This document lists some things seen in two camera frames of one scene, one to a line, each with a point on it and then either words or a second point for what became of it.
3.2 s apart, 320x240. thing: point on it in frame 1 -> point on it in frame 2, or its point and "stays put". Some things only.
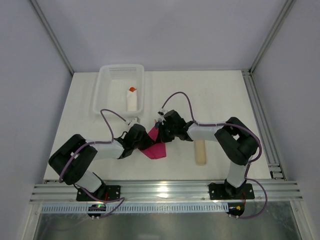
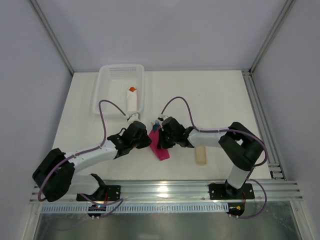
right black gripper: [162, 133] -> [162, 140]
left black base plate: [107, 192] stays put
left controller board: [96, 207] stays put
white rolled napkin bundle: [132, 100] stays put
